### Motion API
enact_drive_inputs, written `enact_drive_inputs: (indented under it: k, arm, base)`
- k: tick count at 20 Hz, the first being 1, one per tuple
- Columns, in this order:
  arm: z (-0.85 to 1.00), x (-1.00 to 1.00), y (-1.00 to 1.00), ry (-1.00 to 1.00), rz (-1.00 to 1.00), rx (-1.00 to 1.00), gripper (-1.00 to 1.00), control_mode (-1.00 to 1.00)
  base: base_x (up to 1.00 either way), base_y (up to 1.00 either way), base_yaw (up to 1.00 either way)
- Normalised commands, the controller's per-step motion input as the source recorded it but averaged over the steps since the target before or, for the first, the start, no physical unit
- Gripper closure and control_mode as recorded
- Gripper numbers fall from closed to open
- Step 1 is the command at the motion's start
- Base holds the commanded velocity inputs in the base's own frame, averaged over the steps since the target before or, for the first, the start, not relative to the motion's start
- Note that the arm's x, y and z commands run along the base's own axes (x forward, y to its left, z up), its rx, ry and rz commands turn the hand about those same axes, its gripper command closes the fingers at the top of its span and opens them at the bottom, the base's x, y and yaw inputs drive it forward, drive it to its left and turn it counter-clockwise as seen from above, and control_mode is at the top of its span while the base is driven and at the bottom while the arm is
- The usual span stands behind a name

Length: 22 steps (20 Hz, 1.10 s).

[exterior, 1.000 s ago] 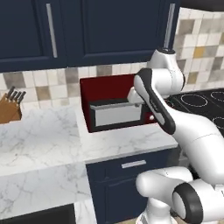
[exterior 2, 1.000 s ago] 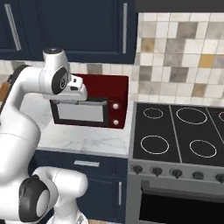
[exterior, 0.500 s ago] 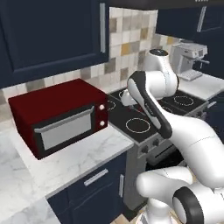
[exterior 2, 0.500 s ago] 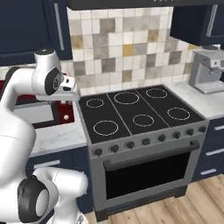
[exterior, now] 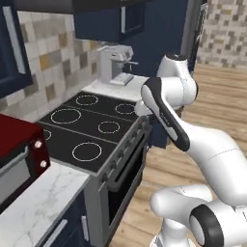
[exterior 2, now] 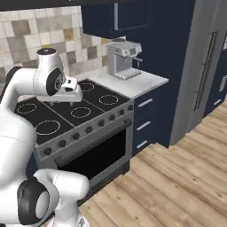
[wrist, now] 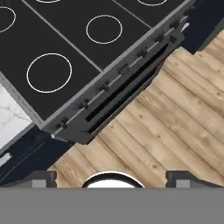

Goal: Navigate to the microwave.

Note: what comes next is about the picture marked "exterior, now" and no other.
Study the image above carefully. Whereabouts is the dark blue base cupboard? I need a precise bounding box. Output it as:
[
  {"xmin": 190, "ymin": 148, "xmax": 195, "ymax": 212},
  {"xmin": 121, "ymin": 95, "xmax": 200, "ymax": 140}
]
[{"xmin": 38, "ymin": 188, "xmax": 92, "ymax": 247}]

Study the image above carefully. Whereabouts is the dark blue tall cupboard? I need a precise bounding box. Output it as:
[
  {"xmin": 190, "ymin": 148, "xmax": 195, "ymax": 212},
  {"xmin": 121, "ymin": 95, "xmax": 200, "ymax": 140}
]
[{"xmin": 122, "ymin": 0, "xmax": 191, "ymax": 150}]

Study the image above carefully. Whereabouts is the black hob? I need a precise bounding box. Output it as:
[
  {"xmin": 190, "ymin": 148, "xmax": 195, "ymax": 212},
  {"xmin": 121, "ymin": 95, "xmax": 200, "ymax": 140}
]
[{"xmin": 36, "ymin": 91, "xmax": 143, "ymax": 175}]

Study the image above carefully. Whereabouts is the silver cupboard door handle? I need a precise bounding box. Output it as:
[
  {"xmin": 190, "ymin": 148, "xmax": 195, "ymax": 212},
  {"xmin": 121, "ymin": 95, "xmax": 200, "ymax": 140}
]
[
  {"xmin": 120, "ymin": 6, "xmax": 126, "ymax": 34},
  {"xmin": 80, "ymin": 214, "xmax": 90, "ymax": 242}
]

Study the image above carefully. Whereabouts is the grey toaster oven door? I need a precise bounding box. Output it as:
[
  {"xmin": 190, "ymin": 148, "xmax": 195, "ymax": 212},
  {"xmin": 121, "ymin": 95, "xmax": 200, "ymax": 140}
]
[{"xmin": 0, "ymin": 150, "xmax": 34, "ymax": 206}]

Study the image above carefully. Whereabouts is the black oven door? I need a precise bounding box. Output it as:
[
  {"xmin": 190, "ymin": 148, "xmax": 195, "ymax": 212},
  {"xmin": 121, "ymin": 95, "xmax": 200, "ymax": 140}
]
[{"xmin": 105, "ymin": 128, "xmax": 152, "ymax": 233}]

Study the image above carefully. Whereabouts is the grey oven door handle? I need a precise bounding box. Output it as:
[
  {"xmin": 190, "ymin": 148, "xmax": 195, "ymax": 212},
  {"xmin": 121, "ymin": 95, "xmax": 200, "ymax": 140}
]
[{"xmin": 106, "ymin": 134, "xmax": 151, "ymax": 192}]

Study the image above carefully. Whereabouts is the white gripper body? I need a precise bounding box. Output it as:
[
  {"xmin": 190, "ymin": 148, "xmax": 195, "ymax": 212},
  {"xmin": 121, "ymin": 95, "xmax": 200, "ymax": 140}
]
[{"xmin": 133, "ymin": 99, "xmax": 154, "ymax": 118}]

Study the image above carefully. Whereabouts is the red toaster oven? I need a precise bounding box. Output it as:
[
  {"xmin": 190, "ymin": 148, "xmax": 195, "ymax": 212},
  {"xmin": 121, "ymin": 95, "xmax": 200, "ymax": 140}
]
[{"xmin": 0, "ymin": 112, "xmax": 52, "ymax": 214}]

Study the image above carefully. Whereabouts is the white coffee machine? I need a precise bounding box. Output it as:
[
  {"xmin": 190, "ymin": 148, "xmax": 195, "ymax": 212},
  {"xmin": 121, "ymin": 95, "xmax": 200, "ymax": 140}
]
[{"xmin": 96, "ymin": 43, "xmax": 140, "ymax": 87}]

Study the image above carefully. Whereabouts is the grey oven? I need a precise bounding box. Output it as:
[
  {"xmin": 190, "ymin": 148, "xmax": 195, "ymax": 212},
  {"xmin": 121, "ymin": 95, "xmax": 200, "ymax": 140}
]
[{"xmin": 36, "ymin": 91, "xmax": 154, "ymax": 247}]

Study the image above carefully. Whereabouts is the black range hood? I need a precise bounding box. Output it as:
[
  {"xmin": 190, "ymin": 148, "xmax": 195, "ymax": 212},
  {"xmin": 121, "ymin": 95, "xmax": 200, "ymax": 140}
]
[{"xmin": 13, "ymin": 0, "xmax": 152, "ymax": 14}]

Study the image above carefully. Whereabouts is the silver drawer handle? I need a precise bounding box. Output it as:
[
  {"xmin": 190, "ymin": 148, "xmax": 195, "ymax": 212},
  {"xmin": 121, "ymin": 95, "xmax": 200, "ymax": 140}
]
[{"xmin": 41, "ymin": 218, "xmax": 69, "ymax": 247}]

